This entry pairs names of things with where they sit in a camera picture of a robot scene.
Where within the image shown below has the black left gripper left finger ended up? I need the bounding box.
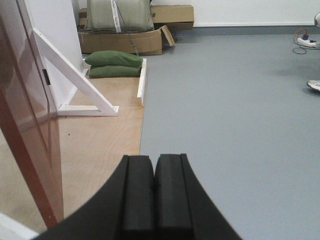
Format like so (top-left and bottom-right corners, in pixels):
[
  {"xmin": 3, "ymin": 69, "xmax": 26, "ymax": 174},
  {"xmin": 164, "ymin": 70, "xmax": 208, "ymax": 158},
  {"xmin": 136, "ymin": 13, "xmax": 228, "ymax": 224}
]
[{"xmin": 36, "ymin": 155, "xmax": 155, "ymax": 240}]

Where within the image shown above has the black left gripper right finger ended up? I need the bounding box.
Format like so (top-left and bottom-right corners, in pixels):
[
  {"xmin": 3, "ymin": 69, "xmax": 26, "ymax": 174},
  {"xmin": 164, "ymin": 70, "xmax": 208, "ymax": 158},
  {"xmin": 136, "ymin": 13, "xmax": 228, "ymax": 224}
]
[{"xmin": 154, "ymin": 154, "xmax": 241, "ymax": 240}]

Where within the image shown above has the brown wooden door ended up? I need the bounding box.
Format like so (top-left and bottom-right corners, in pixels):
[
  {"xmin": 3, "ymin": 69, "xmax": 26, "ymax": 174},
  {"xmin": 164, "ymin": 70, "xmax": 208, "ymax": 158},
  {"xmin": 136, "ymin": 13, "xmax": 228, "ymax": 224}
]
[{"xmin": 0, "ymin": 0, "xmax": 64, "ymax": 228}]

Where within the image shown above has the lower green sandbag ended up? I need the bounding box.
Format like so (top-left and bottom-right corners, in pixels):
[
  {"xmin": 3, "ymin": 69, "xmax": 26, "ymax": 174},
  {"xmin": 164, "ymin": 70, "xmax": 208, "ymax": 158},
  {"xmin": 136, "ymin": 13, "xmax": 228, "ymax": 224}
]
[{"xmin": 88, "ymin": 65, "xmax": 142, "ymax": 78}]

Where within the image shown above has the green sandbag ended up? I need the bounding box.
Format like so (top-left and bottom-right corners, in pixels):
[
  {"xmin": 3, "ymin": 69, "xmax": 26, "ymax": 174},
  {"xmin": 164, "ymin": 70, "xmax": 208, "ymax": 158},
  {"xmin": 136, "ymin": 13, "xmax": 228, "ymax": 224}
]
[
  {"xmin": 84, "ymin": 50, "xmax": 143, "ymax": 67},
  {"xmin": 88, "ymin": 65, "xmax": 142, "ymax": 78}
]

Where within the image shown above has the upper green sandbag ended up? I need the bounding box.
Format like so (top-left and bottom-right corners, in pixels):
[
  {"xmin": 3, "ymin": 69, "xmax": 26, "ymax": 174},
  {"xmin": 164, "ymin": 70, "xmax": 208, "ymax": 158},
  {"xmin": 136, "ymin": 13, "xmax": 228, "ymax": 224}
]
[{"xmin": 84, "ymin": 50, "xmax": 143, "ymax": 67}]

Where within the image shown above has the open cardboard box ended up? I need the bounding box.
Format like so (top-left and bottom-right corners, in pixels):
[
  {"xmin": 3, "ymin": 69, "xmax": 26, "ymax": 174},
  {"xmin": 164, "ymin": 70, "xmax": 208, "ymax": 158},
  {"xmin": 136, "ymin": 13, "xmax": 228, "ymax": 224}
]
[{"xmin": 78, "ymin": 25, "xmax": 175, "ymax": 56}]

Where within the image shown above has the long cardboard box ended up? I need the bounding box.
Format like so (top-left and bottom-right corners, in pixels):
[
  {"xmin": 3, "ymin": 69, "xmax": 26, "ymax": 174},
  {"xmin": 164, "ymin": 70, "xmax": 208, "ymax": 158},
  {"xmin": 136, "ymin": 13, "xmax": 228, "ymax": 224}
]
[{"xmin": 150, "ymin": 5, "xmax": 194, "ymax": 30}]

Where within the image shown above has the olive woven sack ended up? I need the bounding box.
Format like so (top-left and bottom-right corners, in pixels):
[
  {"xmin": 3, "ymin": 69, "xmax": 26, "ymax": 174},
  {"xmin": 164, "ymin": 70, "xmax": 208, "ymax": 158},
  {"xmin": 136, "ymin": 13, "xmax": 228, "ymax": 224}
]
[{"xmin": 84, "ymin": 0, "xmax": 154, "ymax": 33}]

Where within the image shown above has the white power strip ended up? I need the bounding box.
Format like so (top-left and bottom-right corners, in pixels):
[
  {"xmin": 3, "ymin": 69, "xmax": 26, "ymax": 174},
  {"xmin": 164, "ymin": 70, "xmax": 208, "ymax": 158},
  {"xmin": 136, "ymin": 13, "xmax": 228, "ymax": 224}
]
[{"xmin": 297, "ymin": 37, "xmax": 319, "ymax": 48}]

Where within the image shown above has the white door frame brace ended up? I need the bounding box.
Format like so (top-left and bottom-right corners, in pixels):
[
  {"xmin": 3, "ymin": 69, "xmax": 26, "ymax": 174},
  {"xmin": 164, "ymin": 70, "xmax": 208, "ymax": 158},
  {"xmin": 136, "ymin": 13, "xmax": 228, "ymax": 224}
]
[{"xmin": 32, "ymin": 27, "xmax": 119, "ymax": 117}]

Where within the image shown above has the near white frame brace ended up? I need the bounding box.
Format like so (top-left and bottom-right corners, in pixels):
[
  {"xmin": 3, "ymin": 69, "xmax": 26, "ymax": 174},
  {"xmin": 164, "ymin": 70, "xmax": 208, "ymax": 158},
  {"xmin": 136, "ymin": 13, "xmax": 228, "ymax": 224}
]
[{"xmin": 0, "ymin": 212, "xmax": 39, "ymax": 240}]

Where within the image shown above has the white wooden edge rail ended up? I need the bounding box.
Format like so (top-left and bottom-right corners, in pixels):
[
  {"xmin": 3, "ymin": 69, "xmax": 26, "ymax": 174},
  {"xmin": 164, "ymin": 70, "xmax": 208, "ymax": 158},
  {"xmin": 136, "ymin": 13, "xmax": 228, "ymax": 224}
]
[{"xmin": 136, "ymin": 58, "xmax": 147, "ymax": 106}]

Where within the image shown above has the orange cable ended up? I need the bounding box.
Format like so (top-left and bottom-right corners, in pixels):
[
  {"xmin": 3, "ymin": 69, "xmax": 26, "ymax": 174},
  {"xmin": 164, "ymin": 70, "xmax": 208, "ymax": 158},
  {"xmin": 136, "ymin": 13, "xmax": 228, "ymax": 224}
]
[{"xmin": 292, "ymin": 28, "xmax": 320, "ymax": 55}]

